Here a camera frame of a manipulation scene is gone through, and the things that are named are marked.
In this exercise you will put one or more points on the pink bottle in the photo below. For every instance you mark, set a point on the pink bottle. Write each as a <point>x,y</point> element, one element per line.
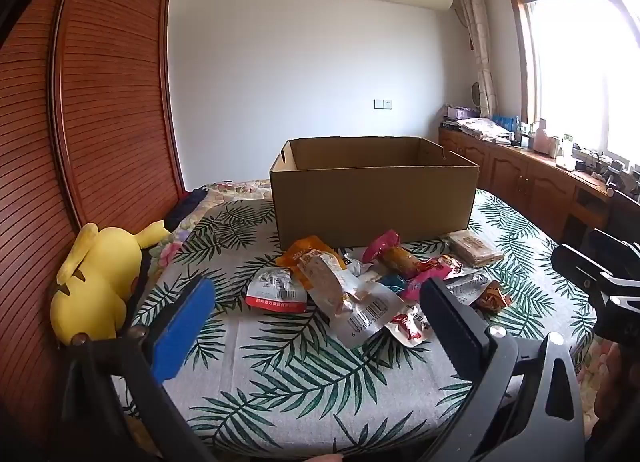
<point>541,138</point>

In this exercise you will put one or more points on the leaf print blanket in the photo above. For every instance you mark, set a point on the leaf print blanket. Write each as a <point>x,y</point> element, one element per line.
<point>300,382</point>

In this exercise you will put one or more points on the pink red snack packet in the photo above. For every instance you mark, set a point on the pink red snack packet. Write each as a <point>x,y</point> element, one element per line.
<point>435,272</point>

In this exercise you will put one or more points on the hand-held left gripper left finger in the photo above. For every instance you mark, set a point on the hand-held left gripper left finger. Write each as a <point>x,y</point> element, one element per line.
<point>182,327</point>

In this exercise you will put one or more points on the small red white snack packet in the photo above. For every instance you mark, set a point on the small red white snack packet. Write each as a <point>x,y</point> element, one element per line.
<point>412,327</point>

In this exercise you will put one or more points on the cardboard box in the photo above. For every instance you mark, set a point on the cardboard box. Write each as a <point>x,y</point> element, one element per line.
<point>370,212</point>

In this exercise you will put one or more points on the white red label snack packet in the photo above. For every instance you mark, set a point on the white red label snack packet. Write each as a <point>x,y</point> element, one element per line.
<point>277,289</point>

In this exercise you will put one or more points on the pale patterned curtain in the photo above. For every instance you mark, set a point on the pale patterned curtain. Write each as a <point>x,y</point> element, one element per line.
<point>477,42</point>

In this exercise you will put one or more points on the white wall switch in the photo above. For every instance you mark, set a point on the white wall switch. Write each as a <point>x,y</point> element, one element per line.
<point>383,103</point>

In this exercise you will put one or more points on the wooden slatted wardrobe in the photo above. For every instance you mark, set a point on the wooden slatted wardrobe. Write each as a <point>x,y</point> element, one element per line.
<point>75,117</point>

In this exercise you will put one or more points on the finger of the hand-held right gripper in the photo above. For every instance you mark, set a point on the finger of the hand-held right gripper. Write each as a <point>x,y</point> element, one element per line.
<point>612,244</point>
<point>580,267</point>

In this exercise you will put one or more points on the floral quilt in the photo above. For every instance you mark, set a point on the floral quilt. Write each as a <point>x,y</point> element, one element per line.
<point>220,197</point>

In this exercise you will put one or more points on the small round fan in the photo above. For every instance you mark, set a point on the small round fan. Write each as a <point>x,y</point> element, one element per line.
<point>476,94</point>

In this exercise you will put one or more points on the wooden low cabinet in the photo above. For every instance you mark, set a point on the wooden low cabinet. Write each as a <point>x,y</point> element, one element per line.
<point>505,172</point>

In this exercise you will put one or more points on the white printed snack packet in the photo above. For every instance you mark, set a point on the white printed snack packet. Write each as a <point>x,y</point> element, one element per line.
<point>467,287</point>

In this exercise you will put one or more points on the yellow plush toy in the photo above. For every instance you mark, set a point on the yellow plush toy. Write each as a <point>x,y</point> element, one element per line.
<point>95,287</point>

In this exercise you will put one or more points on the dark cloth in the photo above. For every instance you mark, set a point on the dark cloth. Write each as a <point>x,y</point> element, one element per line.
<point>187,207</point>

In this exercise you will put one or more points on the clear cracker packet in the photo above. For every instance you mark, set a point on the clear cracker packet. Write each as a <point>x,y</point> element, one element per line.
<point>475,247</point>

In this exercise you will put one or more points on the person's right hand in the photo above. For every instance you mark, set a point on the person's right hand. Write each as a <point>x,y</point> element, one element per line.
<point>612,377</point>

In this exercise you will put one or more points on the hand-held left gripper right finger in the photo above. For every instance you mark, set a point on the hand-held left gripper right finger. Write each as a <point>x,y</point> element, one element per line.
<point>452,327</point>

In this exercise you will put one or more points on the orange red snack packet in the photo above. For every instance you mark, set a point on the orange red snack packet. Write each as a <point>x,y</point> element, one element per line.
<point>492,299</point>

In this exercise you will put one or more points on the purple box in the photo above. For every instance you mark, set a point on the purple box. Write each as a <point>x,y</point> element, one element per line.
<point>461,112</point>

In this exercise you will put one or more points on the pink bread snack packet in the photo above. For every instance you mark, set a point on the pink bread snack packet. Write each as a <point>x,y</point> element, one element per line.
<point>395,254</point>

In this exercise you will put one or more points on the blue packets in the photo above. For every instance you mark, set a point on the blue packets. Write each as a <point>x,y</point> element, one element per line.
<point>506,122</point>

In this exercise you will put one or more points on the black chair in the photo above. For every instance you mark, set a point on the black chair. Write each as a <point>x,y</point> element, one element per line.
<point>625,212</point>

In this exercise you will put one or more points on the wooden framed window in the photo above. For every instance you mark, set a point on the wooden framed window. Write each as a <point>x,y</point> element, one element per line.
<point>575,57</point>

